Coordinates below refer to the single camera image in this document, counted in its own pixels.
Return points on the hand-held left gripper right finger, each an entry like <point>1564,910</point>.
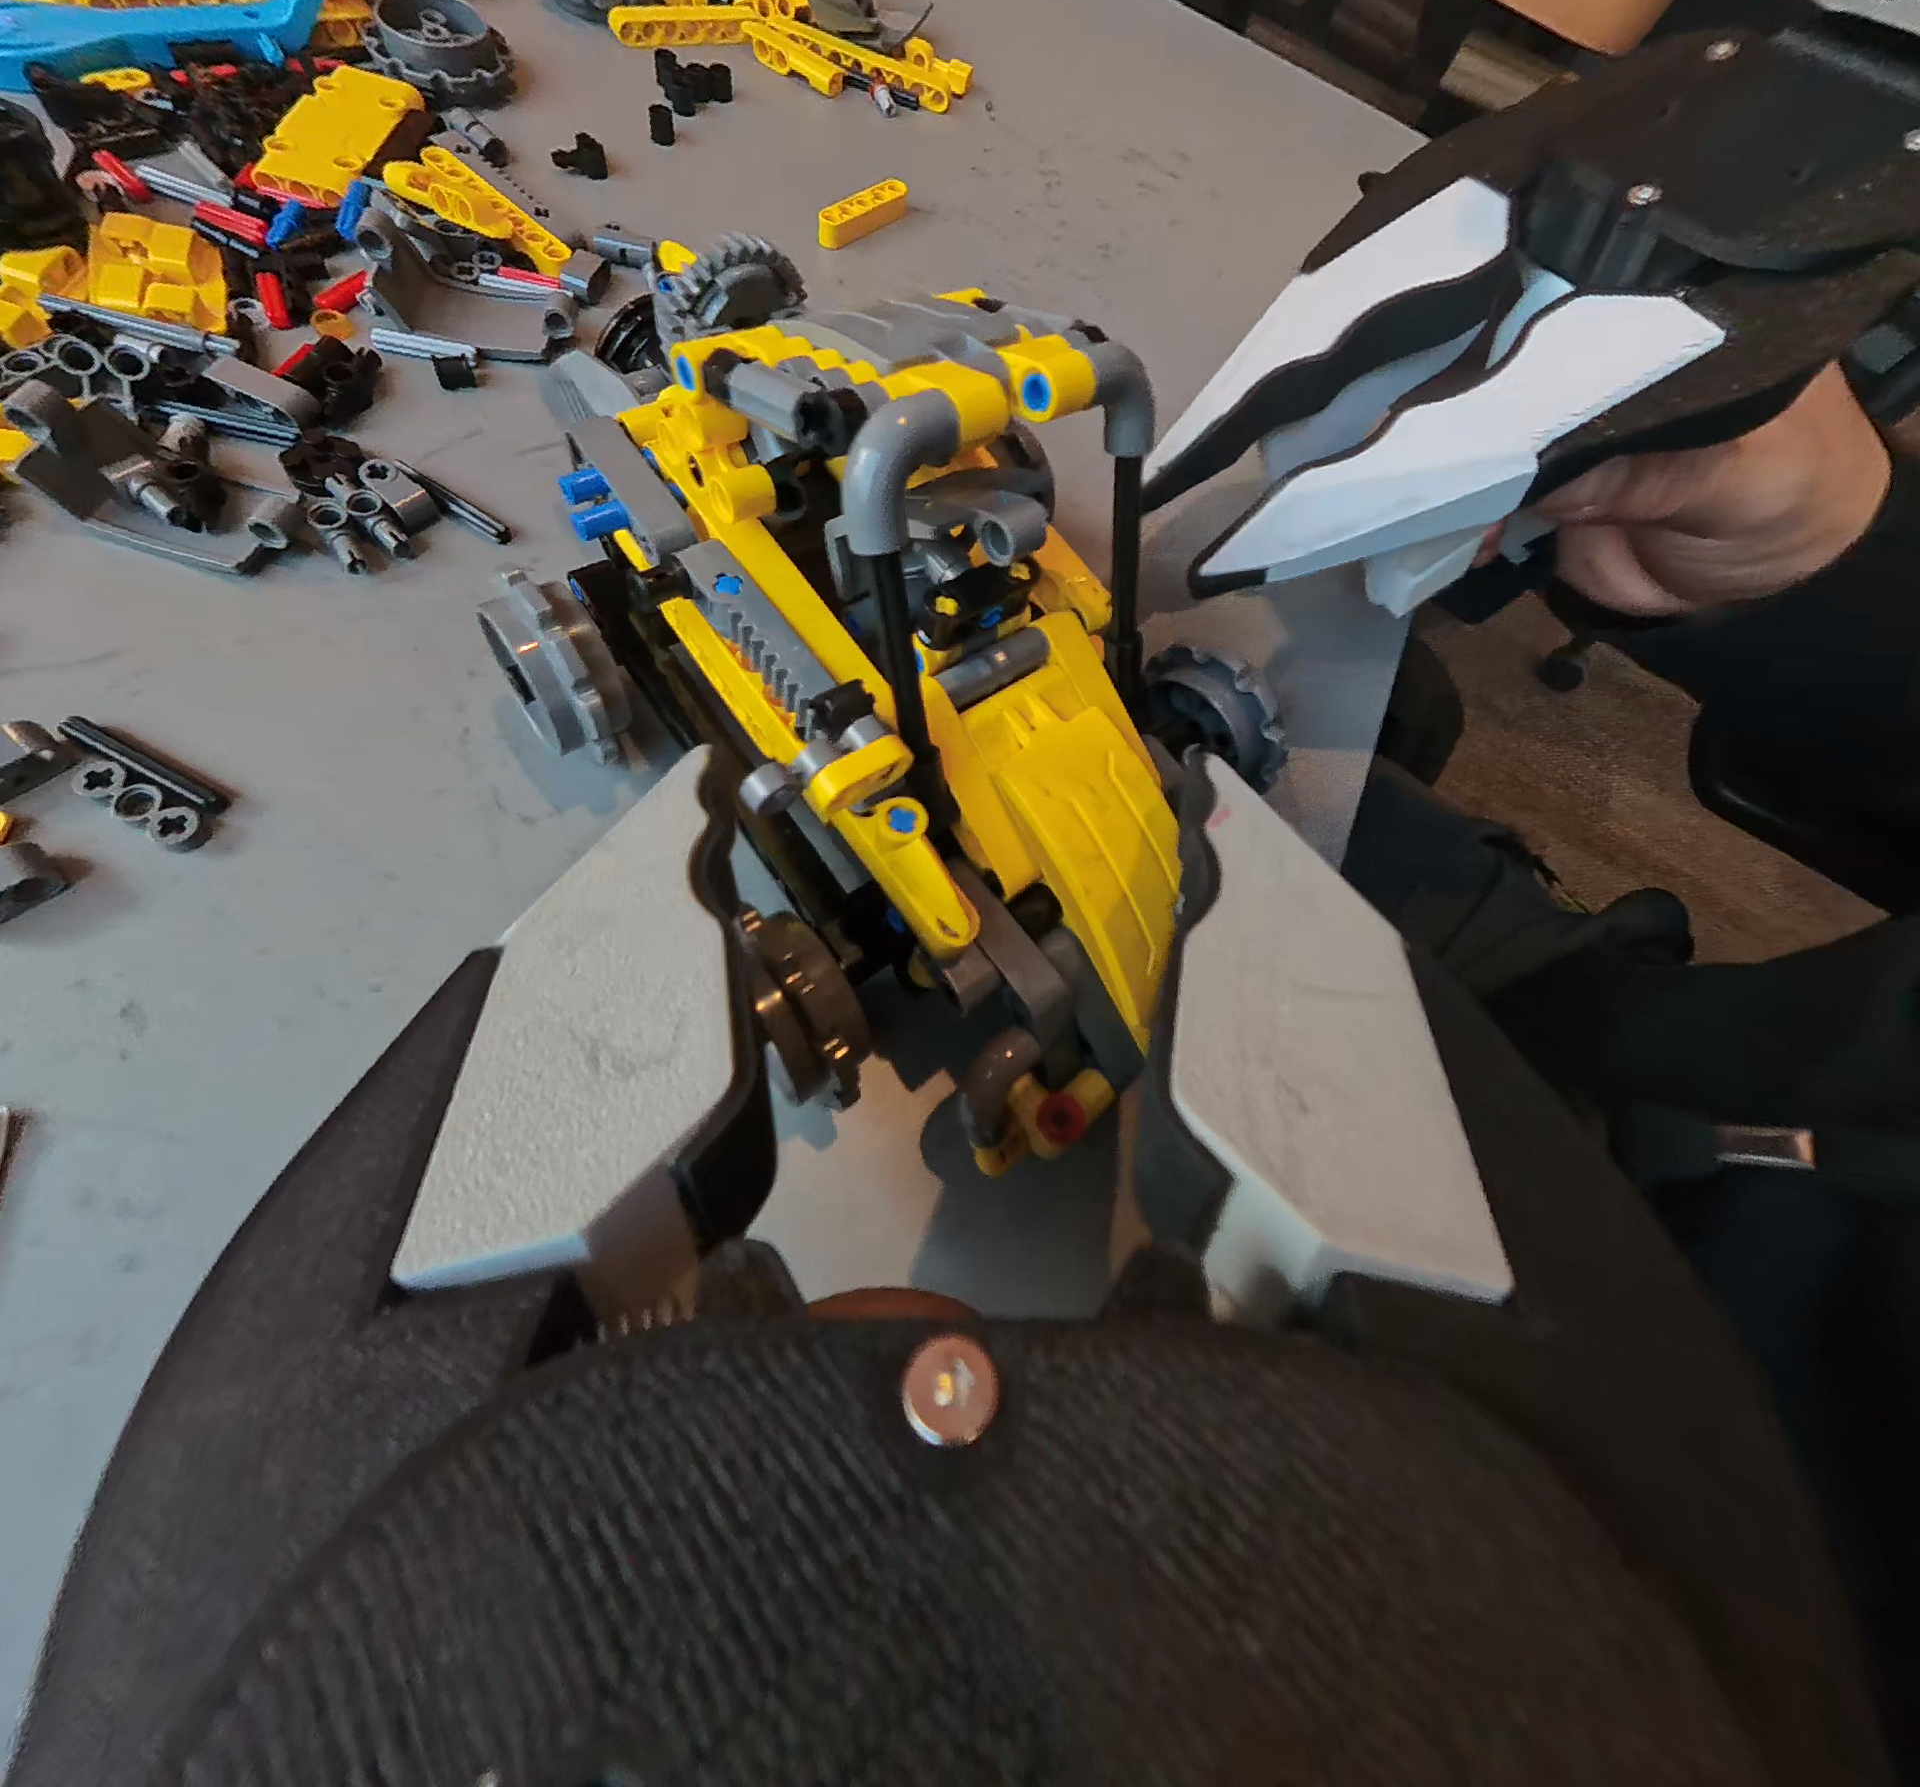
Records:
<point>1306,1069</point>

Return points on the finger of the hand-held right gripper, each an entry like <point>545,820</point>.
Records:
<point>1438,451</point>
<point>1378,274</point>

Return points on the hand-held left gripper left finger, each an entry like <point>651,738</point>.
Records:
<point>584,1069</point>

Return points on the yellow toy brick vehicle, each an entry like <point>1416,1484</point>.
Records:
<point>1082,795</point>

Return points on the person's right hand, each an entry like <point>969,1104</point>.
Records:
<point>1725,498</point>

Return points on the person's black clothing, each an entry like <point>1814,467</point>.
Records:
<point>1725,1069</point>

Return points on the short yellow holed beam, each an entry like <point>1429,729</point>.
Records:
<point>861,214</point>

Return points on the cluster of yellow beams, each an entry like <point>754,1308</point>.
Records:
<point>842,55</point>

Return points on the black connector cluster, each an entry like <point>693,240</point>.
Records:
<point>692,93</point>

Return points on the pile of loose brick pieces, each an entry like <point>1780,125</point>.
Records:
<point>299,317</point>

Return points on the dark loose toy wheel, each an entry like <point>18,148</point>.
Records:
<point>432,39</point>

